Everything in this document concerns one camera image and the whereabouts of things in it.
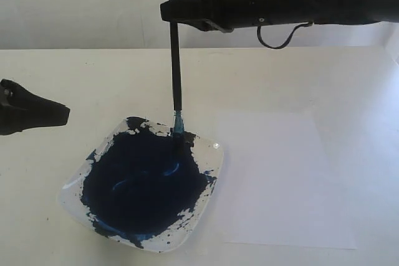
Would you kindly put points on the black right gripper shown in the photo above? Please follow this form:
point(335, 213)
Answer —
point(226, 15)

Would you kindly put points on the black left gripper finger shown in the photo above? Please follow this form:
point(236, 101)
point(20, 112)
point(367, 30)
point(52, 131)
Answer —
point(22, 110)

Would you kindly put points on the black paintbrush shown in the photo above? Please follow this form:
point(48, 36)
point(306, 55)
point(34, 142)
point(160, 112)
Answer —
point(178, 127)

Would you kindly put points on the white square paint plate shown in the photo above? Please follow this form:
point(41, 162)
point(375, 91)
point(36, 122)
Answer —
point(144, 188)

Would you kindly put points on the white paper sheet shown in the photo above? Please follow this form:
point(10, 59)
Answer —
point(277, 187)

